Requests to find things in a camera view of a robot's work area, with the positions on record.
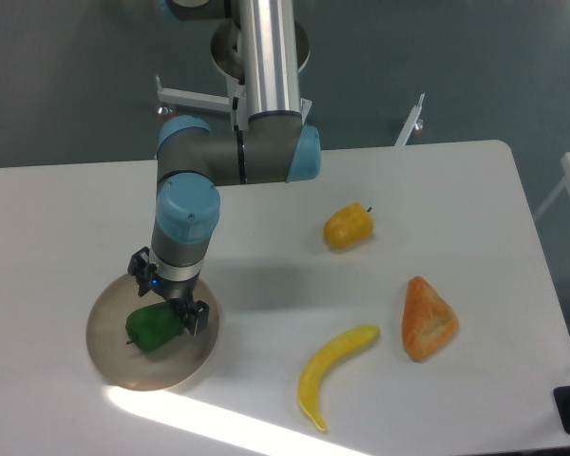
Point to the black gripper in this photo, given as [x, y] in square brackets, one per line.
[173, 284]

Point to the green toy bell pepper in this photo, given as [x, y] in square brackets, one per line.
[152, 326]

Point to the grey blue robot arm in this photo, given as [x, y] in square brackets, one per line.
[274, 146]

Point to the beige round plate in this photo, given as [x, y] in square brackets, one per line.
[122, 363]

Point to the yellow toy bell pepper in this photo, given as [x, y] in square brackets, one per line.
[348, 226]

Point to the yellow toy banana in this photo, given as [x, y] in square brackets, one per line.
[325, 359]

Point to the orange toy bread wedge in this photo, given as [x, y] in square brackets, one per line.
[428, 322]

